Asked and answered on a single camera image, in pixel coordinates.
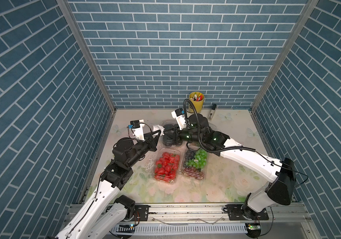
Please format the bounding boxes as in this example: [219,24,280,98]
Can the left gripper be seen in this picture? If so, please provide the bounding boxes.
[125,129,161,169]

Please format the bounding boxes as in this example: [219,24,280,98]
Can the clear box of blackberries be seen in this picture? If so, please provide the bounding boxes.
[162,120,179,130]

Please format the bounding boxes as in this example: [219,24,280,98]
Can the clear box of red berries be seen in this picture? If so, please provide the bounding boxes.
[153,148,181,183]

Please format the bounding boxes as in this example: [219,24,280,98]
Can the white sticker sheet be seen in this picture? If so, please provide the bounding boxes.
[153,125,164,136]

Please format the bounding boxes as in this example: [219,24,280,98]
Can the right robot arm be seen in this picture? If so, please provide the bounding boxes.
[161,99,299,220]

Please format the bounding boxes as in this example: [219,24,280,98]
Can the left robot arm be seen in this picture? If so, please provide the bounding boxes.
[55,130,161,239]

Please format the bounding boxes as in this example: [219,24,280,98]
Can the clear box of mixed grapes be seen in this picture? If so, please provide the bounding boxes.
[181,145,209,180]

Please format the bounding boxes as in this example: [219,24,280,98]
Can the red markers in cup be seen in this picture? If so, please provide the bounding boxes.
[191,92,204,102]

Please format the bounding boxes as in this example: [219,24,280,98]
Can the yellow pen cup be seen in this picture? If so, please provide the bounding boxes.
[189,92,205,113]

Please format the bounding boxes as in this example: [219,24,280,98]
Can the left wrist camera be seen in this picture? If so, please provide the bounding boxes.
[129,119,144,141]

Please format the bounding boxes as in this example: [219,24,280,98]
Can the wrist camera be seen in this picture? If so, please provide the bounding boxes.
[171,108,187,130]
[129,119,144,141]

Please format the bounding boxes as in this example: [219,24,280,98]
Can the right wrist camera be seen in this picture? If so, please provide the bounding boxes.
[171,108,187,130]

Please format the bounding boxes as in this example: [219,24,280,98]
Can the aluminium mounting rail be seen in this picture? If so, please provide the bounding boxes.
[65,203,312,225]

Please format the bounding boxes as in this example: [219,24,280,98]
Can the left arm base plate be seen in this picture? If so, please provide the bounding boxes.
[123,205,150,222]

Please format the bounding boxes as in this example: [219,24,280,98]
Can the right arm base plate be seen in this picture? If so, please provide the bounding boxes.
[224,204,269,221]

